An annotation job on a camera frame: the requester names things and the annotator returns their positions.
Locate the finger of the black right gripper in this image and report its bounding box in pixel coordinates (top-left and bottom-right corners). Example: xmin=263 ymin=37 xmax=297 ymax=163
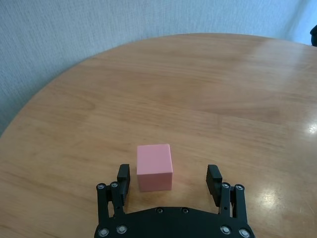
xmin=309 ymin=24 xmax=317 ymax=47

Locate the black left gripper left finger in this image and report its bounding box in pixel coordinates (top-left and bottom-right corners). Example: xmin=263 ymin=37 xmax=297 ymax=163
xmin=96 ymin=164 xmax=131 ymax=219

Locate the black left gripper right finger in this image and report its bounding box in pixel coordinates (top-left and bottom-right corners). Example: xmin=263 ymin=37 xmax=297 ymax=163
xmin=205 ymin=164 xmax=247 ymax=219

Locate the pink cube block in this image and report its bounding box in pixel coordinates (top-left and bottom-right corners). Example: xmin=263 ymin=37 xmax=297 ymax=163
xmin=136 ymin=144 xmax=173 ymax=193

